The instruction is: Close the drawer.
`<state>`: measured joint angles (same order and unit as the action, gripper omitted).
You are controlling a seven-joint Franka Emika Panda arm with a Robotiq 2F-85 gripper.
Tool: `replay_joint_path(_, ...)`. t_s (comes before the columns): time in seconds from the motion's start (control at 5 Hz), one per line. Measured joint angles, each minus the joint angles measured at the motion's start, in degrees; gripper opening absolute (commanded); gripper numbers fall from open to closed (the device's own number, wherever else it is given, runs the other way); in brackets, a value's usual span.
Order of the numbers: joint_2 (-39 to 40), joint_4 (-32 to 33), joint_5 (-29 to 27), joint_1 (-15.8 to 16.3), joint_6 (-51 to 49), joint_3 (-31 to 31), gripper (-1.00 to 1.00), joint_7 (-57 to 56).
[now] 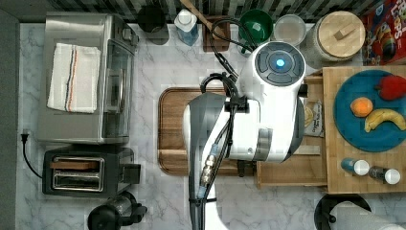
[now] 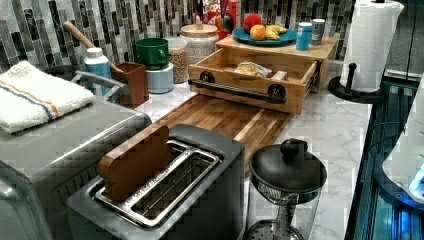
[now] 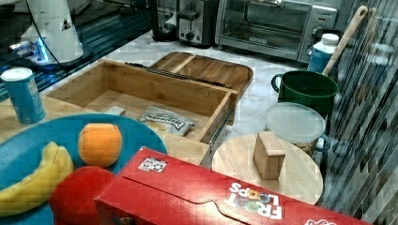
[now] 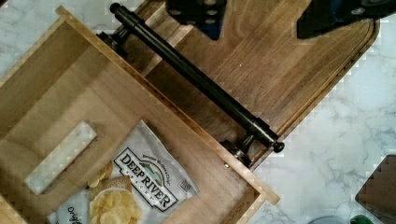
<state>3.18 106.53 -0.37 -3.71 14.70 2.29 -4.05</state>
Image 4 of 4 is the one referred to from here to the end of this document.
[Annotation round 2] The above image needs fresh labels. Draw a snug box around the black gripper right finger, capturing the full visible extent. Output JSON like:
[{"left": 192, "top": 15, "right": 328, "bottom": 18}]
[{"left": 296, "top": 0, "right": 396, "bottom": 39}]

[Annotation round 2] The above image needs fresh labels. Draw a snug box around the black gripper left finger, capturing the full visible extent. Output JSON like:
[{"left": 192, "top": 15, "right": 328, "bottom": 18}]
[{"left": 165, "top": 0, "right": 227, "bottom": 40}]

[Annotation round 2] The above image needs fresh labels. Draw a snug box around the wooden cutting board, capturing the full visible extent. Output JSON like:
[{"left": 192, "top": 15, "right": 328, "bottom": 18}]
[{"left": 115, "top": 0, "right": 381, "bottom": 171}]

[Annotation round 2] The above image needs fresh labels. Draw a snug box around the Deep River chips bag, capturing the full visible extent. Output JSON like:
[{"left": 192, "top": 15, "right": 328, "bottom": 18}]
[{"left": 47, "top": 121, "right": 199, "bottom": 224}]

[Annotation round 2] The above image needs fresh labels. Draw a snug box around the green pot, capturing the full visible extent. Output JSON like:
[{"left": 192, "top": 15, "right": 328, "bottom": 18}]
[{"left": 349, "top": 215, "right": 374, "bottom": 224}]

